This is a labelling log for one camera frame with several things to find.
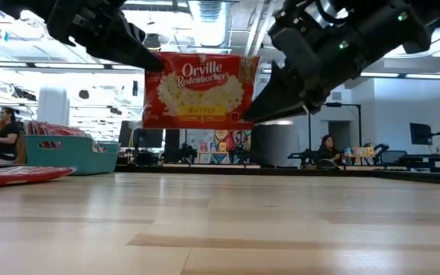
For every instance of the black overhead camera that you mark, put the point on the black overhead camera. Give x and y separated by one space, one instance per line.
153 41

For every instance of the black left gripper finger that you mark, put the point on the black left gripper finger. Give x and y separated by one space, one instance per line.
147 51
132 57

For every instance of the small wooden table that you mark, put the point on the small wooden table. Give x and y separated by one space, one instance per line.
213 153

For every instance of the black round ceiling lamp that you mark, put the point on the black round ceiling lamp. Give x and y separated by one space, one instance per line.
83 94

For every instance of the orange patterned tapestry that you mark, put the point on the orange patterned tapestry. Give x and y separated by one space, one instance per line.
21 153

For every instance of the seated person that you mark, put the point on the seated person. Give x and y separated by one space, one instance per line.
327 149

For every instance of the colourful geometric mural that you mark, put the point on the colourful geometric mural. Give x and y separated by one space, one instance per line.
237 143

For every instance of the tall black speaker panel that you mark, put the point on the tall black speaker panel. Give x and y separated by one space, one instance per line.
172 147

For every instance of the teal plastic basket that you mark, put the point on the teal plastic basket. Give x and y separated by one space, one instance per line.
71 158

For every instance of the black computer monitor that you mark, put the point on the black computer monitor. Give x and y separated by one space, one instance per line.
128 137
151 138

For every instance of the long light bar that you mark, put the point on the long light bar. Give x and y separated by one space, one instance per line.
33 65

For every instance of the white round pillar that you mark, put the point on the white round pillar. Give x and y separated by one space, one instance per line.
54 103

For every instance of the small yellow box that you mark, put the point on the small yellow box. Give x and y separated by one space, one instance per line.
222 147

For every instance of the small blue box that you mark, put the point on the small blue box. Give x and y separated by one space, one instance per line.
213 147

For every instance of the small red box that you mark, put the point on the small red box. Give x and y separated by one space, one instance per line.
203 147

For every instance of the silver ribbed air duct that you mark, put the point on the silver ribbed air duct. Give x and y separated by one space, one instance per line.
210 23

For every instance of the dark grey partition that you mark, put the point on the dark grey partition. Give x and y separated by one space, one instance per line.
275 147

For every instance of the grey office chair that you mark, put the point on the grey office chair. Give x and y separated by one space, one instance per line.
392 156

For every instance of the black metal frame stand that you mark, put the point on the black metal frame stand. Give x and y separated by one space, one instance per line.
334 104

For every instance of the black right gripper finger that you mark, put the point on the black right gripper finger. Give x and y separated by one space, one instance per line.
285 91
281 114

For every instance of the glowing strip lamp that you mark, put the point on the glowing strip lamp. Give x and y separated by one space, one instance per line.
279 122

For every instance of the black desk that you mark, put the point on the black desk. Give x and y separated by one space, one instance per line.
430 159

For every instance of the black background robot arm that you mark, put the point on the black background robot arm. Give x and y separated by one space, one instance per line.
380 147
304 154

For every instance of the small tan box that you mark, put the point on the small tan box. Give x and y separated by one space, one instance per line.
370 151
357 151

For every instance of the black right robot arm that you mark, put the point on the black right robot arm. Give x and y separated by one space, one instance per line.
395 26

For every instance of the wall air vent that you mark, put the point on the wall air vent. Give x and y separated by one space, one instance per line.
336 96

